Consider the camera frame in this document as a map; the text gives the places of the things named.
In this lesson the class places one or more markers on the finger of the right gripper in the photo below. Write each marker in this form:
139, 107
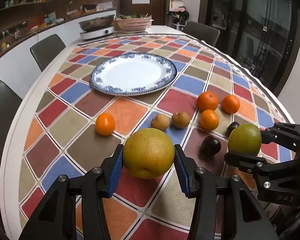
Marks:
244, 162
281, 134

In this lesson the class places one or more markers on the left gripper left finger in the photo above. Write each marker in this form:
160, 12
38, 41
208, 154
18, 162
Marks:
55, 215

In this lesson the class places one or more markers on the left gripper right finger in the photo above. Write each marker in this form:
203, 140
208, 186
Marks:
243, 216

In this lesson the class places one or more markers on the green apple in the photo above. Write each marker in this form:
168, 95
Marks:
245, 139

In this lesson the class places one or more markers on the dark plum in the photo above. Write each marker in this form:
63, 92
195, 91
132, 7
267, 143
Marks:
210, 146
231, 127

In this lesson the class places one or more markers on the large orange tangerine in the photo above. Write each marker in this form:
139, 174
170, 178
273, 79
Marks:
207, 100

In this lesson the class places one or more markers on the brown kiwi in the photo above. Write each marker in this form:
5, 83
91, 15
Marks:
161, 122
181, 119

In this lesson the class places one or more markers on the yellow pear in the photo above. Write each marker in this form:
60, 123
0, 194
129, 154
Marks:
148, 153

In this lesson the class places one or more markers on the lone orange tangerine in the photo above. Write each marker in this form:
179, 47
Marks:
105, 124

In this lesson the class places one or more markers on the far right grey chair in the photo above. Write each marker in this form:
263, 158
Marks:
202, 32

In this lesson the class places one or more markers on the grey chair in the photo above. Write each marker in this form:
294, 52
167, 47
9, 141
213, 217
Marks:
202, 32
9, 104
45, 51

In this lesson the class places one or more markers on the near left grey chair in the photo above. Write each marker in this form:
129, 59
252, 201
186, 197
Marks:
9, 104

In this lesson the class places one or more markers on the colourful checkered tablecloth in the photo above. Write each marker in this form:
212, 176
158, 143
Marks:
62, 137

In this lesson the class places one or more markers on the blue white porcelain plate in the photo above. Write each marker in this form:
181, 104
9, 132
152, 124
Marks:
133, 74

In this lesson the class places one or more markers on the far left grey chair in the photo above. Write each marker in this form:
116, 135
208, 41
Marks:
45, 51

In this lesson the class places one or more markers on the pink vegetable basket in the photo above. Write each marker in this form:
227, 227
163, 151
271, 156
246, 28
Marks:
133, 24

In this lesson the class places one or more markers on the white induction cooker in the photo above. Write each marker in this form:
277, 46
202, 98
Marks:
89, 35

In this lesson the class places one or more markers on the green leafy vegetables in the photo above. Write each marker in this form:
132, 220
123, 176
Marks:
121, 16

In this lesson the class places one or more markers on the steel wok pan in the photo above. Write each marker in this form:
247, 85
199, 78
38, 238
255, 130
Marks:
96, 23

